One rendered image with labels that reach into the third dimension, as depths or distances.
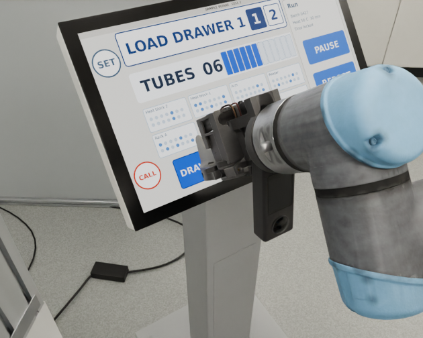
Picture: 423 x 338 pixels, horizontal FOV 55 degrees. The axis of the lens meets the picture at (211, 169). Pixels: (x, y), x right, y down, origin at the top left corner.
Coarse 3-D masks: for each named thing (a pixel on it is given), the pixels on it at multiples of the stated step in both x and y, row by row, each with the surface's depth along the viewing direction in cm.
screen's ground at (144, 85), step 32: (256, 0) 69; (288, 0) 71; (320, 0) 74; (96, 32) 58; (288, 32) 71; (320, 32) 74; (160, 64) 62; (192, 64) 64; (320, 64) 73; (128, 96) 59; (160, 96) 61; (128, 128) 59; (128, 160) 59; (160, 160) 61; (160, 192) 60; (192, 192) 62
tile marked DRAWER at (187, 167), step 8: (176, 160) 62; (184, 160) 62; (192, 160) 63; (200, 160) 63; (176, 168) 62; (184, 168) 62; (192, 168) 63; (184, 176) 62; (192, 176) 62; (200, 176) 63; (184, 184) 62; (192, 184) 62
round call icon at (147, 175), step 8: (144, 160) 60; (152, 160) 60; (136, 168) 59; (144, 168) 60; (152, 168) 60; (136, 176) 59; (144, 176) 60; (152, 176) 60; (160, 176) 60; (136, 184) 59; (144, 184) 59; (152, 184) 60; (160, 184) 60
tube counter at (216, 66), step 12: (276, 36) 70; (288, 36) 71; (228, 48) 66; (240, 48) 67; (252, 48) 68; (264, 48) 69; (276, 48) 70; (288, 48) 71; (204, 60) 64; (216, 60) 65; (228, 60) 66; (240, 60) 67; (252, 60) 68; (264, 60) 69; (276, 60) 70; (204, 72) 64; (216, 72) 65; (228, 72) 66; (240, 72) 67
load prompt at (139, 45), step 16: (272, 0) 70; (192, 16) 64; (208, 16) 65; (224, 16) 66; (240, 16) 67; (256, 16) 69; (272, 16) 70; (128, 32) 60; (144, 32) 61; (160, 32) 62; (176, 32) 63; (192, 32) 64; (208, 32) 65; (224, 32) 66; (240, 32) 67; (256, 32) 68; (128, 48) 60; (144, 48) 61; (160, 48) 62; (176, 48) 63; (192, 48) 64; (128, 64) 60
